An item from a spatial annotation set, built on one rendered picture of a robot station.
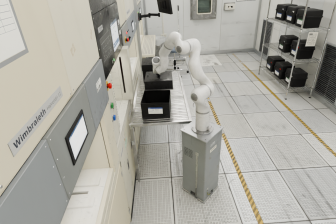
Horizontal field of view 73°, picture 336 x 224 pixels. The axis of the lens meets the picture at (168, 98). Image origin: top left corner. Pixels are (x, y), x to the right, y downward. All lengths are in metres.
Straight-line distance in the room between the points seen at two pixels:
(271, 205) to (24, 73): 2.35
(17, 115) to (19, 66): 0.13
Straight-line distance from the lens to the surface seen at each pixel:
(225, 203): 2.50
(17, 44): 0.71
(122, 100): 2.39
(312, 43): 4.23
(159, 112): 2.18
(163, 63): 2.04
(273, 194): 2.68
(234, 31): 6.65
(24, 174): 0.69
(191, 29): 6.37
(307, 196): 2.80
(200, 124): 1.98
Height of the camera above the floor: 1.97
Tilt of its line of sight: 28 degrees down
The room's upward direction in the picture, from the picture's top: 3 degrees counter-clockwise
